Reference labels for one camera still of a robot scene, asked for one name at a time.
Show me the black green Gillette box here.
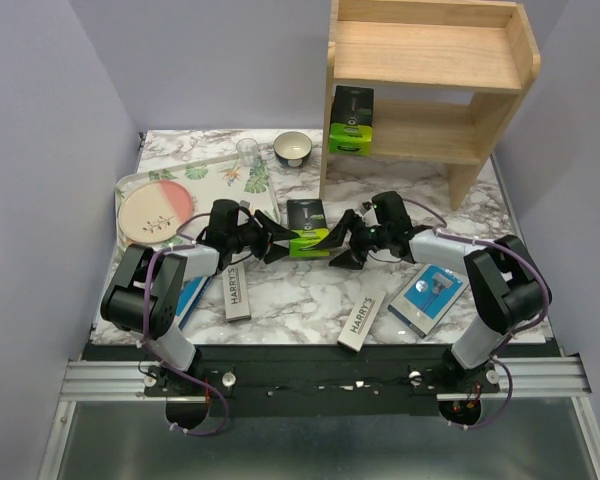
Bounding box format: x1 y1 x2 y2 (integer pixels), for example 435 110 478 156
329 85 374 156
286 199 330 259

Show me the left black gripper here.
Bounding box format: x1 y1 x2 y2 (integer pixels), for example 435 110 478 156
229 209 300 264

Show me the aluminium rail frame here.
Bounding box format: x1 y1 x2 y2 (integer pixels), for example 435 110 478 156
38 356 600 479

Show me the pink and cream plate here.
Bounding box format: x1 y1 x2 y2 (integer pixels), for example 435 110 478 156
117 180 194 244

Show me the dark ceramic bowl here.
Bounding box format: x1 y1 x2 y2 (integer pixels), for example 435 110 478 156
273 131 313 168

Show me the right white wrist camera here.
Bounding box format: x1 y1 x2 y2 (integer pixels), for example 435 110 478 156
361 201 379 227

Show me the left blue razor package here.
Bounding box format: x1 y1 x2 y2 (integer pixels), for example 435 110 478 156
174 277 212 330

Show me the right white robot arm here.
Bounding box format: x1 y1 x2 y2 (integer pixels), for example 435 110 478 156
315 191 552 392

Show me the wooden two-tier shelf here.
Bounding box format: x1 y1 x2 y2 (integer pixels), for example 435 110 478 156
324 1 541 210

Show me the blue razor package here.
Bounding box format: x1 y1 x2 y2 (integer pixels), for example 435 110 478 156
388 264 469 338
174 277 212 330

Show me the right blue razor package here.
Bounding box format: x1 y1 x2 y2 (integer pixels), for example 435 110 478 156
388 264 469 338

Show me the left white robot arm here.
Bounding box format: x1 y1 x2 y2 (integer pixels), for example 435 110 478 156
100 199 298 395

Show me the leaf-patterned tray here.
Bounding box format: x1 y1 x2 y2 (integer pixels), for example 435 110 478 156
115 154 281 250

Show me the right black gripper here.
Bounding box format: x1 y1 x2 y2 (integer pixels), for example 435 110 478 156
315 208 391 270

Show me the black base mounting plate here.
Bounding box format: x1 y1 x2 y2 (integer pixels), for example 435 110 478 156
83 341 561 431

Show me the clear plastic cup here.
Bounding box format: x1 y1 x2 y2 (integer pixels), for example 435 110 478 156
236 138 259 167

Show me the white harry's box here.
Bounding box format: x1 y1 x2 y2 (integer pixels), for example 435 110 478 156
337 286 386 352
222 263 251 322

